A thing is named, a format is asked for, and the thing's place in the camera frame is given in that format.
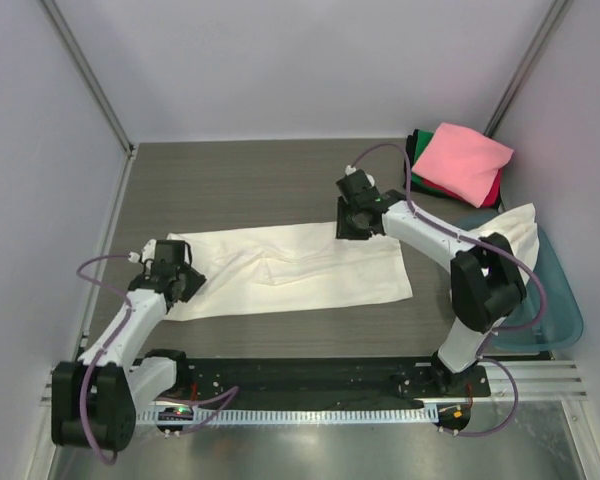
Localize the white t shirt red print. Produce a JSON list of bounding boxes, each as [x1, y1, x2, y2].
[[166, 222, 413, 322]]

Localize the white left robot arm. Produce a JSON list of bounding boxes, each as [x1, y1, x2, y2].
[[51, 240, 206, 454]]

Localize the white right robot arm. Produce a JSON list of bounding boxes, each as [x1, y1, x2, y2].
[[336, 167, 527, 378]]

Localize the black folded t shirt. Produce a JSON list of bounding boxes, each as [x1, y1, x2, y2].
[[402, 128, 461, 202]]

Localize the green folded t shirt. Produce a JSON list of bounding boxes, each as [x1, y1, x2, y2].
[[411, 129, 433, 190]]

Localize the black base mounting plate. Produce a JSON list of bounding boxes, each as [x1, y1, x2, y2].
[[165, 357, 491, 411]]

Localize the pink folded t shirt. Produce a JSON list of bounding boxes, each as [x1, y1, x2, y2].
[[411, 123, 514, 208]]

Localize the red folded t shirt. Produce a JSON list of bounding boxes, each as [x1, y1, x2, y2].
[[420, 170, 502, 208]]

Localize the white crumpled t shirt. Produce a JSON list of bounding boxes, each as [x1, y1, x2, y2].
[[470, 203, 540, 270]]

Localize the blue plastic basket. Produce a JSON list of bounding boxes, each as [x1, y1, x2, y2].
[[455, 210, 583, 354]]

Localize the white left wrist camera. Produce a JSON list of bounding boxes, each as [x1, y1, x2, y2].
[[127, 239, 157, 264]]

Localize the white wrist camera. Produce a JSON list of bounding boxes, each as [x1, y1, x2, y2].
[[345, 165, 376, 186], [127, 239, 157, 264]]

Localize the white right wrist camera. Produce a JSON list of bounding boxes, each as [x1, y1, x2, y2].
[[345, 165, 376, 186]]

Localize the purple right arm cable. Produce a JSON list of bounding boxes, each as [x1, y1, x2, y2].
[[347, 143, 547, 440]]

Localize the left aluminium frame post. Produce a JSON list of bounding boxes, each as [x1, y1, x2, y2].
[[38, 0, 137, 159]]

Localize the aluminium frame post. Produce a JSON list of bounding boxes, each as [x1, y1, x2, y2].
[[483, 0, 573, 138], [38, 0, 137, 159]]

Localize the white slotted cable duct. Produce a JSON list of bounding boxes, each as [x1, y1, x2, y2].
[[136, 405, 439, 427]]

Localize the aluminium front rail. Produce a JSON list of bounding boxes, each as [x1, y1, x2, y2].
[[40, 360, 589, 404]]

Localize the right aluminium frame post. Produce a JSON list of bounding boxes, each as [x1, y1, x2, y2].
[[483, 0, 573, 138]]

